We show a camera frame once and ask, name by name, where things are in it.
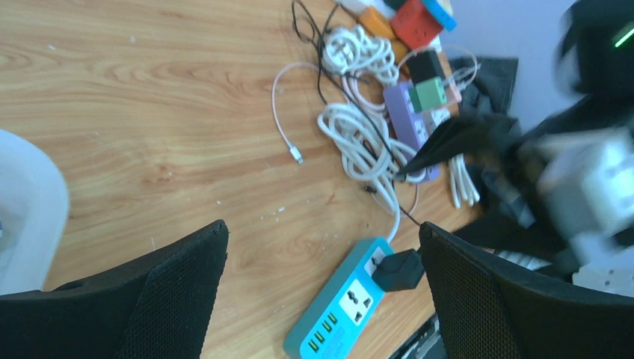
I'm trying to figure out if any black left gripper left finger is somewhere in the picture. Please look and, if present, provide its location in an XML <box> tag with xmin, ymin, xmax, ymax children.
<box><xmin>1</xmin><ymin>220</ymin><xmax>229</xmax><ymax>358</ymax></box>

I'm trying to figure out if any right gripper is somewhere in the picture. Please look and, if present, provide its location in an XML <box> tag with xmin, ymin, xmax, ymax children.
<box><xmin>396</xmin><ymin>98</ymin><xmax>633</xmax><ymax>275</ymax></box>

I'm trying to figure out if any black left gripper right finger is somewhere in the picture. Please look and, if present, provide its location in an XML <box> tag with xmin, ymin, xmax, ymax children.
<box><xmin>419</xmin><ymin>222</ymin><xmax>633</xmax><ymax>358</ymax></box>

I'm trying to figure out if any black power adapter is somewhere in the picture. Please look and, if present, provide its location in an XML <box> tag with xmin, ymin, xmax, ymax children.
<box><xmin>372</xmin><ymin>249</ymin><xmax>425</xmax><ymax>292</ymax></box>

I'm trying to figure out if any teal power strip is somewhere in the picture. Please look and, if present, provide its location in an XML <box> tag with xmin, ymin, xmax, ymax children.
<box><xmin>283</xmin><ymin>238</ymin><xmax>394</xmax><ymax>358</ymax></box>

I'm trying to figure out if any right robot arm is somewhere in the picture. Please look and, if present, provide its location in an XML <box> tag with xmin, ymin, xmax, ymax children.
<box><xmin>399</xmin><ymin>1</ymin><xmax>633</xmax><ymax>358</ymax></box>

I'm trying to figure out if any red cube socket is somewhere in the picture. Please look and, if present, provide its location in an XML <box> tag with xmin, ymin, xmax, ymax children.
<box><xmin>390</xmin><ymin>0</ymin><xmax>443</xmax><ymax>49</ymax></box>

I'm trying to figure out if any blue cube socket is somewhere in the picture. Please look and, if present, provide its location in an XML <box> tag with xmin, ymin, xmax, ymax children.
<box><xmin>422</xmin><ymin>0</ymin><xmax>457</xmax><ymax>31</ymax></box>

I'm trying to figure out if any pink small adapter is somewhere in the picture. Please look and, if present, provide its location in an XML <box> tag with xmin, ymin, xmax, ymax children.
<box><xmin>445</xmin><ymin>80</ymin><xmax>462</xmax><ymax>106</ymax></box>

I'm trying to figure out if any green cube adapter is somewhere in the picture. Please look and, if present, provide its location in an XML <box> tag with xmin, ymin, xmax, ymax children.
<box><xmin>408</xmin><ymin>76</ymin><xmax>448</xmax><ymax>113</ymax></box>

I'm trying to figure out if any purple power strip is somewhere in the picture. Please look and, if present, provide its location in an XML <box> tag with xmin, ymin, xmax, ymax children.
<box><xmin>384</xmin><ymin>80</ymin><xmax>437</xmax><ymax>162</ymax></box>

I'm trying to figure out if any black cube adapter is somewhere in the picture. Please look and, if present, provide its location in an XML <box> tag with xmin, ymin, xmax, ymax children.
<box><xmin>405</xmin><ymin>49</ymin><xmax>446</xmax><ymax>85</ymax></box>

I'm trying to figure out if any orange power strip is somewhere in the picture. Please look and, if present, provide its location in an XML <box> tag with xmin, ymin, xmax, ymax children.
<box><xmin>358</xmin><ymin>6</ymin><xmax>410</xmax><ymax>64</ymax></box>

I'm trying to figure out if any white plastic basket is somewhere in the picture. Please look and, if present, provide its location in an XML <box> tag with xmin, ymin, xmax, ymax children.
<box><xmin>1</xmin><ymin>130</ymin><xmax>70</xmax><ymax>295</ymax></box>

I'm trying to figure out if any white long power strip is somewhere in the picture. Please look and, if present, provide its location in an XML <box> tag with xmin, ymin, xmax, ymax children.
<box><xmin>336</xmin><ymin>0</ymin><xmax>375</xmax><ymax>15</ymax></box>

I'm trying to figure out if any white cable bundle right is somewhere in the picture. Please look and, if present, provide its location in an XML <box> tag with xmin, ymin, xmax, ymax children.
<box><xmin>448</xmin><ymin>153</ymin><xmax>481</xmax><ymax>209</ymax></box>

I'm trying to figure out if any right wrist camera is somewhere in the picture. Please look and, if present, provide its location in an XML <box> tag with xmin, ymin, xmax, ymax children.
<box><xmin>536</xmin><ymin>128</ymin><xmax>633</xmax><ymax>264</ymax></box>

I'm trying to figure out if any white coiled cable with plug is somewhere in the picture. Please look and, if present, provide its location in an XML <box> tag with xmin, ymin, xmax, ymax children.
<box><xmin>321</xmin><ymin>25</ymin><xmax>400</xmax><ymax>88</ymax></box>

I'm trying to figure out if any pink usb cable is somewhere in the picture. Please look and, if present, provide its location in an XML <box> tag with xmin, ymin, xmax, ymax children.
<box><xmin>271</xmin><ymin>61</ymin><xmax>422</xmax><ymax>219</ymax></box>

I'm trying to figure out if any thin black cable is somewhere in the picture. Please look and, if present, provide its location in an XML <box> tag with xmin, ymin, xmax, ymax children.
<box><xmin>291</xmin><ymin>0</ymin><xmax>422</xmax><ymax>227</ymax></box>

